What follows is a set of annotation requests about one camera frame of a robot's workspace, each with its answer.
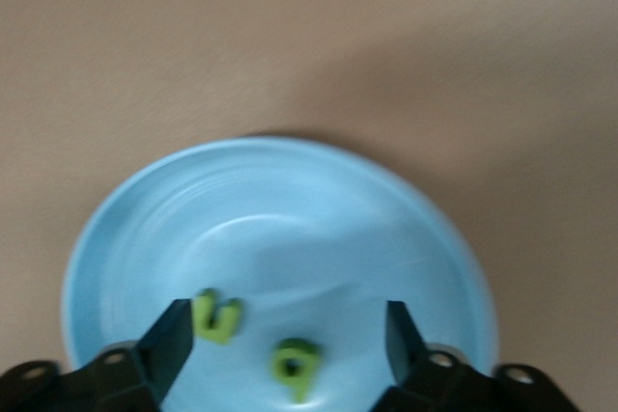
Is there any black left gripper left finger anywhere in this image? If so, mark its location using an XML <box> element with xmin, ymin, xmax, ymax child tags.
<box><xmin>0</xmin><ymin>299</ymin><xmax>195</xmax><ymax>412</ymax></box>

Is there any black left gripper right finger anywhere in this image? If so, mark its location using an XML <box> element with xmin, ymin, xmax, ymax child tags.
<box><xmin>371</xmin><ymin>300</ymin><xmax>580</xmax><ymax>412</ymax></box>

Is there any green foam small n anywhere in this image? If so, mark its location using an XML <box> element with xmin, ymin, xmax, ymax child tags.
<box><xmin>190</xmin><ymin>288</ymin><xmax>244</xmax><ymax>346</ymax></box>

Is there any green foam small b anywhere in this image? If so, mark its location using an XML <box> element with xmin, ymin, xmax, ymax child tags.
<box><xmin>269</xmin><ymin>337</ymin><xmax>321</xmax><ymax>404</ymax></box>

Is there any blue round plate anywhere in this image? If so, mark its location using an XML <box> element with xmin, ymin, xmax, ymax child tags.
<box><xmin>61</xmin><ymin>136</ymin><xmax>498</xmax><ymax>412</ymax></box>

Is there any brown table cover sheet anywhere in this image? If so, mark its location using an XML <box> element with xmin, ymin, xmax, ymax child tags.
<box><xmin>0</xmin><ymin>0</ymin><xmax>618</xmax><ymax>412</ymax></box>

